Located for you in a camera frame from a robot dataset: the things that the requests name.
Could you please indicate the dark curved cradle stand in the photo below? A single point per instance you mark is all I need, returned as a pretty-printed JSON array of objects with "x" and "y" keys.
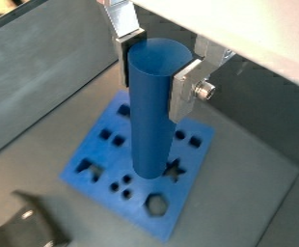
[{"x": 33, "y": 227}]

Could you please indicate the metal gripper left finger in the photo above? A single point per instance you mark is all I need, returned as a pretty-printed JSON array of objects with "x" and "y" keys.
[{"x": 121, "y": 16}]

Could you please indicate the blue cylinder peg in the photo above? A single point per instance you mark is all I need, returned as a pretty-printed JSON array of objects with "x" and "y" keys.
[{"x": 154, "y": 61}]

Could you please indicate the blue foam shape-sorter block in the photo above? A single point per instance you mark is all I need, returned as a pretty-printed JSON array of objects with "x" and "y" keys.
[{"x": 100, "y": 170}]

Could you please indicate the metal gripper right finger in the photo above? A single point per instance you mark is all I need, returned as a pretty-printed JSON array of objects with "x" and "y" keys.
[{"x": 190, "y": 82}]

